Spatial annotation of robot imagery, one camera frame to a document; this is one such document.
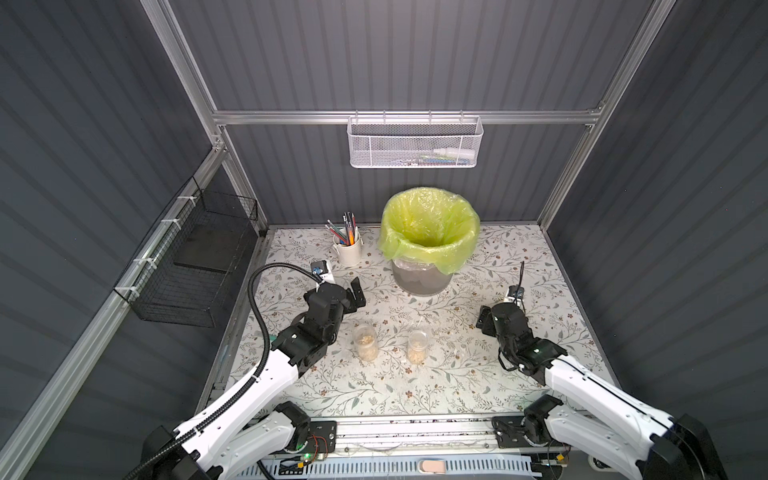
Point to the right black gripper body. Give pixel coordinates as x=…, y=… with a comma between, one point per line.
x=492, y=318

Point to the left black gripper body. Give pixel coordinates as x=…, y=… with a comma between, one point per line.
x=345, y=297

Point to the glass oatmeal jar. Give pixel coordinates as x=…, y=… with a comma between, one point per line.
x=365, y=343
x=417, y=347

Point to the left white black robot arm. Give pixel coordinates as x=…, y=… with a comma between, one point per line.
x=221, y=441

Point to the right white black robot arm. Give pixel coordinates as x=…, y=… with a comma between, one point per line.
x=588, y=413

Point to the white pen cup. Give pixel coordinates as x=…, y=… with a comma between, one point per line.
x=349, y=255

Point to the pens bundle in cup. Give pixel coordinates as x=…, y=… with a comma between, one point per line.
x=345, y=231

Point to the grey trash bin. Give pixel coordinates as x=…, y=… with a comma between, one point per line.
x=420, y=279

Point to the floral table mat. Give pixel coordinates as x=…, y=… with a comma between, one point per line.
x=461, y=373

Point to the green plastic bin liner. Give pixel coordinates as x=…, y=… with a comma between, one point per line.
x=429, y=225

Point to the pink eraser block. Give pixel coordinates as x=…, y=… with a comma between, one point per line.
x=432, y=466

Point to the white bottle in basket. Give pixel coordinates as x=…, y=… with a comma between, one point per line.
x=456, y=154

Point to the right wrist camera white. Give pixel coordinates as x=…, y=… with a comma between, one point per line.
x=515, y=295

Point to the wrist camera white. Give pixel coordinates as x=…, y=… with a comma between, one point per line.
x=321, y=270
x=515, y=295

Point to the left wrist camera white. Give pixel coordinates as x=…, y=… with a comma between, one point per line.
x=321, y=270

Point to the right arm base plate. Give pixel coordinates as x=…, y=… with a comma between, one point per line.
x=511, y=431

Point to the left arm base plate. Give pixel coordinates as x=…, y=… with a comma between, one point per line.
x=314, y=437

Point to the white wire mesh basket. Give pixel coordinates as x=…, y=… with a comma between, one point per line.
x=380, y=142

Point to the black wire basket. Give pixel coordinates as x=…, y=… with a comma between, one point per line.
x=193, y=274

